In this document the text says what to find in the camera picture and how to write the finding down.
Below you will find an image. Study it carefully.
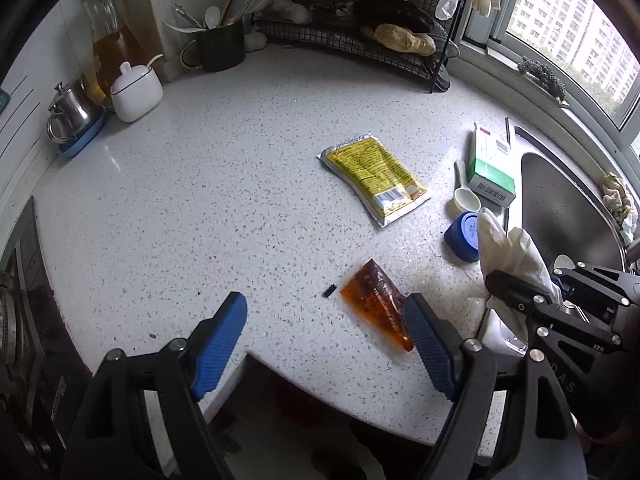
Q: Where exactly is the beige rag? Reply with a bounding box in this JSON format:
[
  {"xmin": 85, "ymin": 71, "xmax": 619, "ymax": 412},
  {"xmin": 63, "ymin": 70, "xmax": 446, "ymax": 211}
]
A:
[{"xmin": 600, "ymin": 172, "xmax": 640, "ymax": 242}]

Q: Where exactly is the yellow sauce packet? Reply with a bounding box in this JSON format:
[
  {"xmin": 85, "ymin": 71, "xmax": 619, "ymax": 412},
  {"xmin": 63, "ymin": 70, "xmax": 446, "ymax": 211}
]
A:
[{"xmin": 316, "ymin": 134, "xmax": 433, "ymax": 229}]

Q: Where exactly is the window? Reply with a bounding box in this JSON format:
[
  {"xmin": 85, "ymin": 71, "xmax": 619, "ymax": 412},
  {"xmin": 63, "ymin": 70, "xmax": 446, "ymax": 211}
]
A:
[{"xmin": 500, "ymin": 0, "xmax": 640, "ymax": 131}]

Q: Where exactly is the dark bristly scrubber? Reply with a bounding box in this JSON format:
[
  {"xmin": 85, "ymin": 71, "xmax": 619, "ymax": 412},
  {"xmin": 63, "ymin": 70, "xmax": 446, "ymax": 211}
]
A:
[{"xmin": 517, "ymin": 55, "xmax": 569, "ymax": 107}]

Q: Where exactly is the black gas stove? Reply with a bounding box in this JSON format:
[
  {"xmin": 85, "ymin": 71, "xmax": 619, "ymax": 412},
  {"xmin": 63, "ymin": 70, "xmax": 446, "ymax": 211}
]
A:
[{"xmin": 0, "ymin": 195, "xmax": 97, "ymax": 480}]

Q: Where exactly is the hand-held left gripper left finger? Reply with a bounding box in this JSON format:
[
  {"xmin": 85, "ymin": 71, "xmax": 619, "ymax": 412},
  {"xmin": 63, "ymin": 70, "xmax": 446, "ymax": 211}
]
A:
[{"xmin": 60, "ymin": 291, "xmax": 249, "ymax": 480}]

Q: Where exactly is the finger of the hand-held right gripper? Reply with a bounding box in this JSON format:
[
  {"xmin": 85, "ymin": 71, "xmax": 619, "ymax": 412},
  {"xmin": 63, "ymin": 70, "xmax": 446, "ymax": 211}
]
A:
[
  {"xmin": 486, "ymin": 270, "xmax": 566, "ymax": 318},
  {"xmin": 552, "ymin": 261, "xmax": 640, "ymax": 307}
]

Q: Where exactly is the white ceramic spoon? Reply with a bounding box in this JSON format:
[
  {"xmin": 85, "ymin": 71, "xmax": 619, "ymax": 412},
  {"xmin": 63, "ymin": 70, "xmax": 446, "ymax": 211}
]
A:
[{"xmin": 239, "ymin": 0, "xmax": 271, "ymax": 24}]

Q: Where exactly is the red chili oil packet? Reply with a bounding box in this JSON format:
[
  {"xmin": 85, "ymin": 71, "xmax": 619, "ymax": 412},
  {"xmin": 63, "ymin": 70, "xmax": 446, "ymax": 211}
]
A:
[{"xmin": 340, "ymin": 257, "xmax": 416, "ymax": 356}]

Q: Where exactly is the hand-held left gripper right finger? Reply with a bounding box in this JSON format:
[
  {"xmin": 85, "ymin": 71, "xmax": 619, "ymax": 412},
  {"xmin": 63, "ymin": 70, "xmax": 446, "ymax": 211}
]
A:
[{"xmin": 402, "ymin": 294, "xmax": 588, "ymax": 480}]

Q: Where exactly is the white lidded condiment pot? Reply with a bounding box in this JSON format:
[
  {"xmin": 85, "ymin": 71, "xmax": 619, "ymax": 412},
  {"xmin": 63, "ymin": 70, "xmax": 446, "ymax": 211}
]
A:
[{"xmin": 110, "ymin": 54, "xmax": 165, "ymax": 124}]

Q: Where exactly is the white rubber glove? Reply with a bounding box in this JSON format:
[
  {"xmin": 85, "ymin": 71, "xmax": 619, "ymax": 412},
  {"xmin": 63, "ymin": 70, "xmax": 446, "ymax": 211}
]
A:
[{"xmin": 467, "ymin": 207, "xmax": 567, "ymax": 357}]

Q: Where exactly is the blue tray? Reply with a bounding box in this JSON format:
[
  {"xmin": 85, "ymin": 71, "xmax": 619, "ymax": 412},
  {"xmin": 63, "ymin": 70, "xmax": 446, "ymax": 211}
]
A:
[{"xmin": 57, "ymin": 110, "xmax": 109, "ymax": 159}]

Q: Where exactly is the steel sink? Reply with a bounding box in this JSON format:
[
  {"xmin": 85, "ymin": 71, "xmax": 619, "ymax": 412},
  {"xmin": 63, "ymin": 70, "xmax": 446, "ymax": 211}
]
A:
[{"xmin": 505, "ymin": 125, "xmax": 640, "ymax": 281}]

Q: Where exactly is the white and green medicine box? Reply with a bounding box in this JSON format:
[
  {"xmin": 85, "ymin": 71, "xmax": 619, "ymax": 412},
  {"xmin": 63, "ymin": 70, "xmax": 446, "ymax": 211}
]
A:
[{"xmin": 467, "ymin": 122, "xmax": 517, "ymax": 208}]

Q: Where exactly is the black wire rack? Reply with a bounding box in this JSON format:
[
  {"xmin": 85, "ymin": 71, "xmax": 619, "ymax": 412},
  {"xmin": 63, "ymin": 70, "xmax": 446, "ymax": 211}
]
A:
[{"xmin": 250, "ymin": 0, "xmax": 468, "ymax": 94}]

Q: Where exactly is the dark green mug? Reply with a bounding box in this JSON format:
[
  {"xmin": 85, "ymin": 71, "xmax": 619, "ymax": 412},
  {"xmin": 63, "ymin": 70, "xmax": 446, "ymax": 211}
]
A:
[{"xmin": 180, "ymin": 20, "xmax": 247, "ymax": 73}]

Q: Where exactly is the steel teapot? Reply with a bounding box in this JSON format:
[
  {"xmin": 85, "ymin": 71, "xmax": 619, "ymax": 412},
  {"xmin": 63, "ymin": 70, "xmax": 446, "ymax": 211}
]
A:
[{"xmin": 47, "ymin": 77, "xmax": 102, "ymax": 144}]

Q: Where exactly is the glass oil bottle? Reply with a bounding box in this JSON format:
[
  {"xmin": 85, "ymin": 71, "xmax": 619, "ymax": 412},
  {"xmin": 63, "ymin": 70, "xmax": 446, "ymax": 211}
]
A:
[{"xmin": 81, "ymin": 0, "xmax": 151, "ymax": 107}]

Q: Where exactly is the white plastic scoop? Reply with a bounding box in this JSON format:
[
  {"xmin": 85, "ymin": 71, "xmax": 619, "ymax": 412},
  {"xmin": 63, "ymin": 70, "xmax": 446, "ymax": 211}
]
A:
[{"xmin": 452, "ymin": 160, "xmax": 482, "ymax": 214}]

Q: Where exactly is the ginger root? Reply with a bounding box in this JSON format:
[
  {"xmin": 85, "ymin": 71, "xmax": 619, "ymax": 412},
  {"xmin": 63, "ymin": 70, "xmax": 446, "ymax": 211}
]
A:
[{"xmin": 375, "ymin": 23, "xmax": 437, "ymax": 57}]

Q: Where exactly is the blue round lid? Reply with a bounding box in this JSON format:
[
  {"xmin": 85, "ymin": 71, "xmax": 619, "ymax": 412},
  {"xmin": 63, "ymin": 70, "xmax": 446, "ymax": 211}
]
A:
[{"xmin": 443, "ymin": 211, "xmax": 483, "ymax": 264}]

